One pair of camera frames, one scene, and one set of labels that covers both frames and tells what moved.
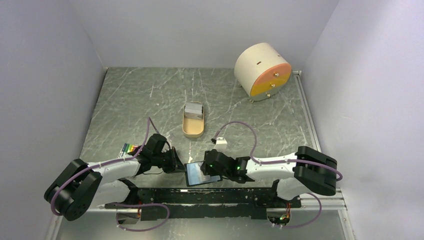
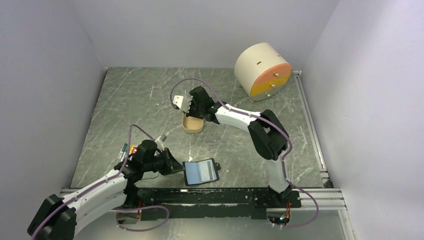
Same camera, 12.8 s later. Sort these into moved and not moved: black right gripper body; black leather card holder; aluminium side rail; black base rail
Moved: black right gripper body
Not moved: black leather card holder; black base rail; aluminium side rail
